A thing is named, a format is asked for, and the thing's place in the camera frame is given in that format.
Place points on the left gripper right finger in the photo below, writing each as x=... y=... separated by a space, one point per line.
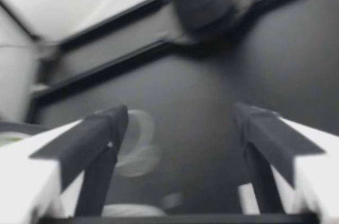
x=294 y=155

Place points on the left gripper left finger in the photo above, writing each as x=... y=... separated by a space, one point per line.
x=53 y=160

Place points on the clear plastic cup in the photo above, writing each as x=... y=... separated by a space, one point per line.
x=144 y=152

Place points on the white coffee capsule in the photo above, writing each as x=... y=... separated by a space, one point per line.
x=131 y=210

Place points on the black frame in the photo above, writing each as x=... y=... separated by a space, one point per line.
x=106 y=69

